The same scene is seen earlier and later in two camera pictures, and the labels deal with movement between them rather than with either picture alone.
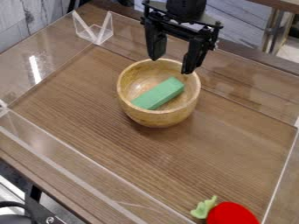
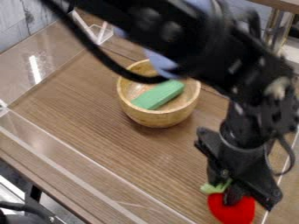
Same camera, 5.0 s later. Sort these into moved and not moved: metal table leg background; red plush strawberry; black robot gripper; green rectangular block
Moved: red plush strawberry; black robot gripper
Not moved: green rectangular block; metal table leg background
